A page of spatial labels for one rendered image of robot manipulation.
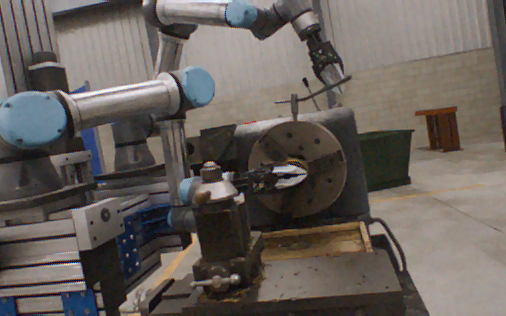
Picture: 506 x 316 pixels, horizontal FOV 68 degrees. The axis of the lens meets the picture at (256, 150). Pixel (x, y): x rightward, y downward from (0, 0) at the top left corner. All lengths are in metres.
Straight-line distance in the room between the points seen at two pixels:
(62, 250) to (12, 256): 0.14
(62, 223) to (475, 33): 12.32
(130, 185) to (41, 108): 0.62
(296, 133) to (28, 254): 0.79
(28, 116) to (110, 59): 11.67
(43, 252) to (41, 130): 0.29
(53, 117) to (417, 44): 11.51
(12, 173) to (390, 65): 11.12
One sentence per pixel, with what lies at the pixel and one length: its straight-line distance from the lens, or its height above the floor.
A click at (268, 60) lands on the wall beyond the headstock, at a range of 11.37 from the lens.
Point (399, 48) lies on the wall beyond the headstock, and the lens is 11.87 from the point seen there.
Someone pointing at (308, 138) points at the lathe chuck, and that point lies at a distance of 1.20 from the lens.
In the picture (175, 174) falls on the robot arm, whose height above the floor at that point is 1.13.
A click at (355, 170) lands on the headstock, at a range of 1.36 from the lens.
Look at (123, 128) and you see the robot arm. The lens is 1.42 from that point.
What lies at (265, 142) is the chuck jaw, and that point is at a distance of 1.17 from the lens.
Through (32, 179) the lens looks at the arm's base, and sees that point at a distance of 1.02.
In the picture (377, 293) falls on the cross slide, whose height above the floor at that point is 0.97.
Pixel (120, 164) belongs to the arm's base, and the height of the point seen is 1.19.
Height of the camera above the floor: 1.22
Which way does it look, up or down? 3 degrees down
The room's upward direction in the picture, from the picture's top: 10 degrees counter-clockwise
